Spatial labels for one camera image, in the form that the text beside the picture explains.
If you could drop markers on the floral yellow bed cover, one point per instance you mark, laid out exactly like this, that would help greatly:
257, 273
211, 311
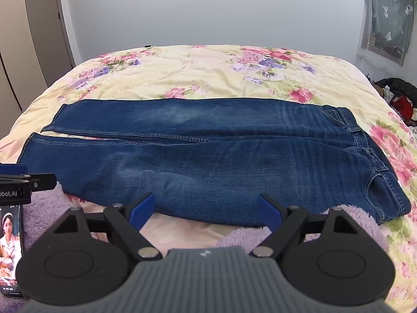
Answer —
202, 71

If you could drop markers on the curtained window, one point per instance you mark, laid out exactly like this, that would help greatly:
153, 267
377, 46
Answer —
387, 16

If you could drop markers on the purple fluffy blanket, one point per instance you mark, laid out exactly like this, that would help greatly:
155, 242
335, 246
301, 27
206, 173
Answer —
52, 208

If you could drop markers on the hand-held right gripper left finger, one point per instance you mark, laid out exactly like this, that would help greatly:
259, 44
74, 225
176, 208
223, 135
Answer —
142, 211

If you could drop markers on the blue denim pants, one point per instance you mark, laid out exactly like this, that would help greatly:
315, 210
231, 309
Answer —
208, 159

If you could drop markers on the pile of dark clothes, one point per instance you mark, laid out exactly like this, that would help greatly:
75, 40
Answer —
399, 94

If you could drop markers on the smartphone with lit screen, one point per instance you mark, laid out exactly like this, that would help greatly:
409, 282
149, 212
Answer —
11, 251

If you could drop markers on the grey wardrobe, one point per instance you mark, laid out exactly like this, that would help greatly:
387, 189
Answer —
29, 39

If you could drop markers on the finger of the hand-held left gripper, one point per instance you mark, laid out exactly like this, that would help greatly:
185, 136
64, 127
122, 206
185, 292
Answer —
14, 169

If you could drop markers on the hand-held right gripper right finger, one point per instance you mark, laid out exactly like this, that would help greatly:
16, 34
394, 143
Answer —
271, 211

